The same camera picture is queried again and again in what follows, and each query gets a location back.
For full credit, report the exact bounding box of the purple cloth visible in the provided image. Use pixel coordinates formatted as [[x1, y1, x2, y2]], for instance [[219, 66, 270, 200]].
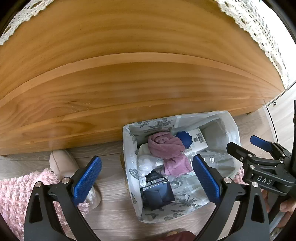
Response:
[[147, 132, 192, 177]]

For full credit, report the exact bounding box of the dark blue box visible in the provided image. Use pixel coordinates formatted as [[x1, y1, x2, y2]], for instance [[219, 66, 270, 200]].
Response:
[[140, 171, 175, 210]]

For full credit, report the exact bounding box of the right hand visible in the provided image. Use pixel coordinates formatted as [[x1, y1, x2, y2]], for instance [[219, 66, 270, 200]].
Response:
[[261, 189, 296, 230]]

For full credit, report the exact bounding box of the pink fluffy rug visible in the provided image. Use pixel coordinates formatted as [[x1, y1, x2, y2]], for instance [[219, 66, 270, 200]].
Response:
[[1, 168, 91, 240]]

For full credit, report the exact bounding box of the beige slipper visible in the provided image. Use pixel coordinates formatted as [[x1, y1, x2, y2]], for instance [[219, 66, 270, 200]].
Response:
[[49, 150, 101, 210]]

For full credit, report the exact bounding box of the white bin with liner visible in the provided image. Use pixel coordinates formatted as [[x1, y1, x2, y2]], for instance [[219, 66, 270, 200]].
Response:
[[123, 111, 241, 223]]

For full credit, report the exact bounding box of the brown checkered bed cover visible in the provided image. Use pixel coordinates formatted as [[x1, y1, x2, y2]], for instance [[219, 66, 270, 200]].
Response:
[[1, 1, 292, 89]]

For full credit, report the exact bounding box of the wooden bed frame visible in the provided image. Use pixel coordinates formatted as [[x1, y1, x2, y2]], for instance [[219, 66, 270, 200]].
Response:
[[1, 1, 284, 155]]

